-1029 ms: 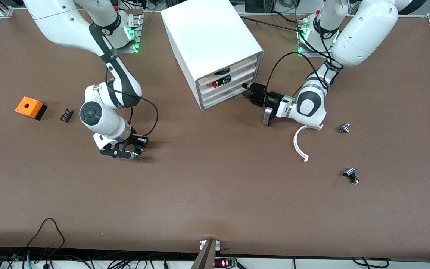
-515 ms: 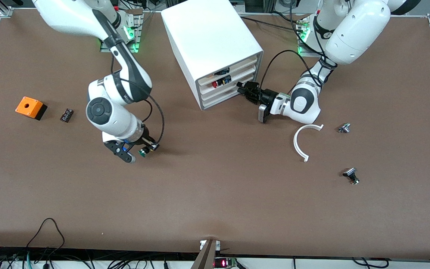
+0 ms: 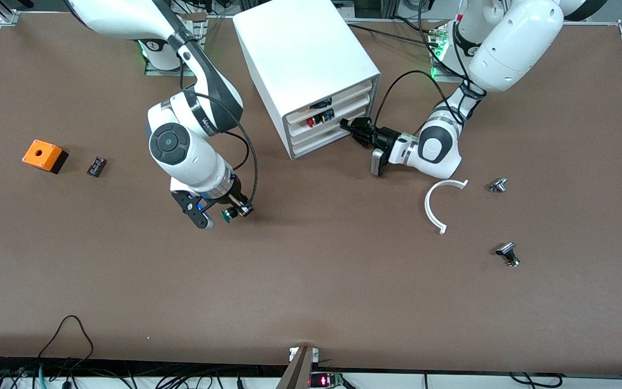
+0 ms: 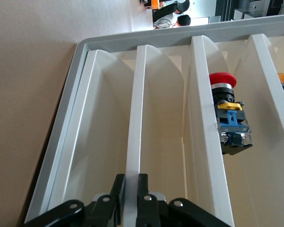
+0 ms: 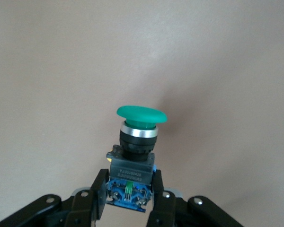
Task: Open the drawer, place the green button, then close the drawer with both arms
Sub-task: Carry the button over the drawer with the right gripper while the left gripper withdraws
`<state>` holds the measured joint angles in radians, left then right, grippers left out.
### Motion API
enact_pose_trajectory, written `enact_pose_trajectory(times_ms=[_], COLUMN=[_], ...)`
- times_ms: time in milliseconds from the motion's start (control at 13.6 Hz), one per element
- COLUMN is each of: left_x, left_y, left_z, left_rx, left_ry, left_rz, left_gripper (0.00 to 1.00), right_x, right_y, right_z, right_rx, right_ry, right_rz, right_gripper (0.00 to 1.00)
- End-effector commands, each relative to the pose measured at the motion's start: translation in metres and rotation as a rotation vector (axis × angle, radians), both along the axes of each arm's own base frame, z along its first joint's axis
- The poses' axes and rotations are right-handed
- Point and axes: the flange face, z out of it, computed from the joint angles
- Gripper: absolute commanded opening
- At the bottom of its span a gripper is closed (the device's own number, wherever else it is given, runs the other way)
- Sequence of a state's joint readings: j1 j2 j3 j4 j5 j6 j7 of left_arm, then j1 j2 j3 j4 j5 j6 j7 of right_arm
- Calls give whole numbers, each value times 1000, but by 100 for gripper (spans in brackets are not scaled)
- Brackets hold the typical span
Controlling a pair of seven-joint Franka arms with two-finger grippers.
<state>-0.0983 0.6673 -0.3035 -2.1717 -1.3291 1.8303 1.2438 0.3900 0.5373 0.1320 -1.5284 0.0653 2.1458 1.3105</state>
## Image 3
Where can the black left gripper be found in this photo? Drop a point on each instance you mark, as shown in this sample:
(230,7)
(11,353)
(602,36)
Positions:
(384,138)

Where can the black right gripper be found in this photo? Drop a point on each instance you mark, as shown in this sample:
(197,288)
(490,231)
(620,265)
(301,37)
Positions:
(235,198)

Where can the green mushroom push button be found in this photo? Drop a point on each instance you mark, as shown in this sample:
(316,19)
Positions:
(229,215)

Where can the white plastic drawer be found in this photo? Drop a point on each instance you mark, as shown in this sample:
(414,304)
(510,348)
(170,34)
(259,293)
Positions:
(322,138)
(349,106)
(332,123)
(349,96)

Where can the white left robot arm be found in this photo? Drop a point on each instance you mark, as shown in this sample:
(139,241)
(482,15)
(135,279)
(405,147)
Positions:
(516,48)

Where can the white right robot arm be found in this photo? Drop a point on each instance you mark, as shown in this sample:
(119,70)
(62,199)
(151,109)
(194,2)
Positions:
(181,146)

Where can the red push button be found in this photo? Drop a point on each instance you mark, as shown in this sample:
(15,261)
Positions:
(311,122)

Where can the white drawer cabinet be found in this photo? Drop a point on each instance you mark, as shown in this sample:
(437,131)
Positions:
(300,48)

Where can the orange and black button box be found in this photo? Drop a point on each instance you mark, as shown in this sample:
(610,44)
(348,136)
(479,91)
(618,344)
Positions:
(41,152)

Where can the white curved plastic arc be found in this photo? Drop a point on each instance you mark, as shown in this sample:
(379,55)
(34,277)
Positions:
(427,208)

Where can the dark cylindrical capacitor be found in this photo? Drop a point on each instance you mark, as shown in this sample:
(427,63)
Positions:
(96,166)

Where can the black box with red display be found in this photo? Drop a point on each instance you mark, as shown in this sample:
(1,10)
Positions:
(324,380)

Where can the black switch component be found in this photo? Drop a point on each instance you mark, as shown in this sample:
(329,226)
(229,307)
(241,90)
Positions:
(322,103)

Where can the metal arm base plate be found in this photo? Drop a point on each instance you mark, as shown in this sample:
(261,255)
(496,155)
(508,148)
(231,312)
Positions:
(446,79)
(160,72)

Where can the small silver switch part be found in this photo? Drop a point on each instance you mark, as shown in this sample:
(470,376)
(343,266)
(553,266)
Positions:
(498,185)

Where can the grey camera support beam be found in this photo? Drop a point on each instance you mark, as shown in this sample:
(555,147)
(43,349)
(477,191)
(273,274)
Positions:
(296,373)

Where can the small black-headed switch part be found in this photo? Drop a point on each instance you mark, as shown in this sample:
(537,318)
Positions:
(506,249)

